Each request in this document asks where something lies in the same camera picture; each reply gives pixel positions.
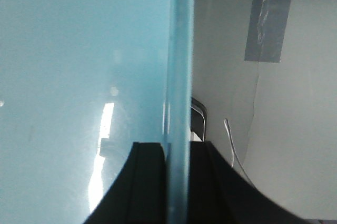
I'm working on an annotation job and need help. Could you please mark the white cable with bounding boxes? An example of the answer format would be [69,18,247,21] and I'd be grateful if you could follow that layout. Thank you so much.
[223,118,255,185]

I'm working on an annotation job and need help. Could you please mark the stainless steel shelf frame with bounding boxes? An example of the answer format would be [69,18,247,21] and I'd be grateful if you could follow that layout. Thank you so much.
[190,98,207,141]

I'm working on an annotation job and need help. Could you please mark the grey tape patch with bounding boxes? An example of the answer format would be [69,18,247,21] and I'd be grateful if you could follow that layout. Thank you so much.
[244,0,291,63]

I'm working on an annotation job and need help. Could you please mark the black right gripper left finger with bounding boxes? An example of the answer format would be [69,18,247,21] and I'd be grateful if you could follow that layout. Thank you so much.
[85,142,166,223]

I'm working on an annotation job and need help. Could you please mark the light blue plastic box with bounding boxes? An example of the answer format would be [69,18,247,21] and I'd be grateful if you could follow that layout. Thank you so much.
[1,0,194,223]

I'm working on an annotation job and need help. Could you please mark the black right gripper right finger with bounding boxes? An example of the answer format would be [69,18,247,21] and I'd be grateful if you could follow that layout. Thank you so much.
[186,141,336,224]

